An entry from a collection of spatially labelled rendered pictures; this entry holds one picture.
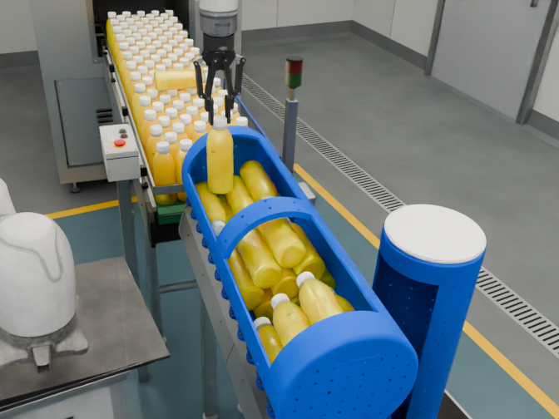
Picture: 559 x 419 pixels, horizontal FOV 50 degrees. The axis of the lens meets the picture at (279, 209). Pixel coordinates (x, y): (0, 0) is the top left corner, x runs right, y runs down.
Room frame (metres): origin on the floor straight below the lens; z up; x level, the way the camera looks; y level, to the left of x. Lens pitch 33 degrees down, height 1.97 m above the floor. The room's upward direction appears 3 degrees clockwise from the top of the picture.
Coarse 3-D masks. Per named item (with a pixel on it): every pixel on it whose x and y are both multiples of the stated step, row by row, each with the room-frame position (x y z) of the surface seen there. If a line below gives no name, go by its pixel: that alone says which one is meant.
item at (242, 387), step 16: (192, 240) 1.48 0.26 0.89; (192, 256) 1.44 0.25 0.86; (208, 288) 1.27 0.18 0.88; (208, 304) 1.23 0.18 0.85; (224, 320) 1.13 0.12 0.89; (224, 336) 1.10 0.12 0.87; (224, 352) 1.07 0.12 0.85; (240, 368) 0.98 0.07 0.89; (240, 384) 0.95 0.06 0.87; (240, 400) 0.92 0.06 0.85; (256, 416) 0.86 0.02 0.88
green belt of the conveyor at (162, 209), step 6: (120, 90) 2.59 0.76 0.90; (156, 204) 1.65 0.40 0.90; (174, 204) 1.65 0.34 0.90; (180, 204) 1.66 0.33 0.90; (156, 210) 1.69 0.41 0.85; (162, 210) 1.62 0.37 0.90; (168, 210) 1.62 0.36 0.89; (174, 210) 1.62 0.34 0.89; (180, 210) 1.63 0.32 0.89; (156, 216) 1.65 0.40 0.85; (162, 216) 1.60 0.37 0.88; (168, 216) 1.61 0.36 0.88; (174, 216) 1.61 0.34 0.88; (180, 216) 1.62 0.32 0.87; (162, 222) 1.60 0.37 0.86; (168, 222) 1.61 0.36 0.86; (174, 222) 1.62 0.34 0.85
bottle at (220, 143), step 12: (216, 132) 1.42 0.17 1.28; (228, 132) 1.43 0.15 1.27; (216, 144) 1.41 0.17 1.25; (228, 144) 1.42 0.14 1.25; (216, 156) 1.40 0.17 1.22; (228, 156) 1.41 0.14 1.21; (216, 168) 1.40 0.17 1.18; (228, 168) 1.41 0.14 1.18; (216, 180) 1.40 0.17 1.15; (228, 180) 1.41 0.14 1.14; (216, 192) 1.39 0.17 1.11; (228, 192) 1.40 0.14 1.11
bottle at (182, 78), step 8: (160, 72) 2.10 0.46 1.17; (168, 72) 2.11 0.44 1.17; (176, 72) 2.12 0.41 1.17; (184, 72) 2.13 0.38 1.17; (192, 72) 2.14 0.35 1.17; (160, 80) 2.08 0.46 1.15; (168, 80) 2.09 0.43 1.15; (176, 80) 2.10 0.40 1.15; (184, 80) 2.11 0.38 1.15; (192, 80) 2.12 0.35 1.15; (160, 88) 2.08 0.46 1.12; (168, 88) 2.10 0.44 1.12; (176, 88) 2.11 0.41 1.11
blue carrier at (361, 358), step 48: (240, 144) 1.57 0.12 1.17; (192, 192) 1.38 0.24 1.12; (288, 192) 1.47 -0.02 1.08; (336, 240) 1.09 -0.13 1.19; (336, 288) 1.11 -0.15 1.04; (336, 336) 0.76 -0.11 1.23; (384, 336) 0.77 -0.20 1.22; (288, 384) 0.71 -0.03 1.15; (336, 384) 0.74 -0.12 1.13; (384, 384) 0.78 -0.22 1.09
